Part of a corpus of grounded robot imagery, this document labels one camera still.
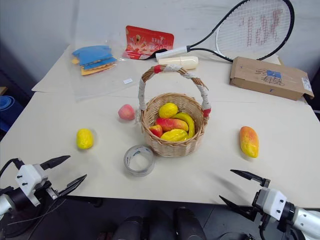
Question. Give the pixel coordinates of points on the clear plastic bag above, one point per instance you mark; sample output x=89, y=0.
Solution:
x=100, y=85

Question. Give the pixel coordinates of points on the cream plastic cylinder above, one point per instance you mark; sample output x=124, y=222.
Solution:
x=178, y=62

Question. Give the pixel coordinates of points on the yellow banana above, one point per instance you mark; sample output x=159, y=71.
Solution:
x=189, y=122

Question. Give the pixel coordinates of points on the oval yellow lemon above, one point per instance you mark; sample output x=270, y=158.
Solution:
x=85, y=139

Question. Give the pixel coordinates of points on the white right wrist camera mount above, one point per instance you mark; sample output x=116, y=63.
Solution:
x=273, y=202

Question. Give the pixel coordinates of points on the yellow foam cutout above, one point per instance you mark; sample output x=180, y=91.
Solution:
x=93, y=70

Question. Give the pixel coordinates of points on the round yellow lemon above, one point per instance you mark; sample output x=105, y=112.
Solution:
x=168, y=110

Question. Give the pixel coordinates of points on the clear tape roll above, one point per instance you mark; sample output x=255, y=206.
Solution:
x=138, y=172

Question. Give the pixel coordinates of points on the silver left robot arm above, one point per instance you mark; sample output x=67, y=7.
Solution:
x=5, y=203

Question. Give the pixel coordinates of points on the blue foam cutout stack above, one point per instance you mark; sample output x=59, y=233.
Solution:
x=93, y=53

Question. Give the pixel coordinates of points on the blue rolled mat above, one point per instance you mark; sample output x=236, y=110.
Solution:
x=7, y=112

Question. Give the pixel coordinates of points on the glossy yellow mango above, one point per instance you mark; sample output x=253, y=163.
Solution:
x=173, y=135

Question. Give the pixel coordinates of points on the dark rounded shape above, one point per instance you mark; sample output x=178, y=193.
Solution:
x=135, y=228
x=188, y=223

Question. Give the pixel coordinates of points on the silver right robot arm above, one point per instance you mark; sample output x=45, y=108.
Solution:
x=307, y=220

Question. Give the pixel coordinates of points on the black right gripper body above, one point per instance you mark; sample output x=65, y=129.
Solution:
x=257, y=212

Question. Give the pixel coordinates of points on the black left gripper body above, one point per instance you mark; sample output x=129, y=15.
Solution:
x=49, y=188

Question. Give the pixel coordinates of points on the brown cardboard box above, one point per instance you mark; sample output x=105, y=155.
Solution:
x=270, y=77

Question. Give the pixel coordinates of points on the orange and yellow mango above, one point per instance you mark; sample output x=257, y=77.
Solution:
x=249, y=142

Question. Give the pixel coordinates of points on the black and white tennis racket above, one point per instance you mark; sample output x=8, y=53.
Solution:
x=172, y=52

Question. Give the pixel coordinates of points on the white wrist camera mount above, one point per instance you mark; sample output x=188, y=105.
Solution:
x=27, y=177
x=273, y=202

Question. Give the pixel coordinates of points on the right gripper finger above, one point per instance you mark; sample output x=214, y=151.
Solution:
x=237, y=206
x=246, y=175

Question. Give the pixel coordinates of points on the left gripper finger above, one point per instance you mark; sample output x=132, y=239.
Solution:
x=56, y=162
x=72, y=186

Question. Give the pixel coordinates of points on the pink peach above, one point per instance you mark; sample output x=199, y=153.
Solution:
x=126, y=112

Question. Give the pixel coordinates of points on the red printed packet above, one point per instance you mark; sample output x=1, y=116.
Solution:
x=147, y=41

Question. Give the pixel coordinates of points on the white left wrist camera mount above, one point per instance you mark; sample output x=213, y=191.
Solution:
x=27, y=177

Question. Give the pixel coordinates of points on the small red apple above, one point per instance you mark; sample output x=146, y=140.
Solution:
x=156, y=130

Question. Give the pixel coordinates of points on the red and yellow mango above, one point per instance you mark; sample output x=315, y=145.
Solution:
x=170, y=123

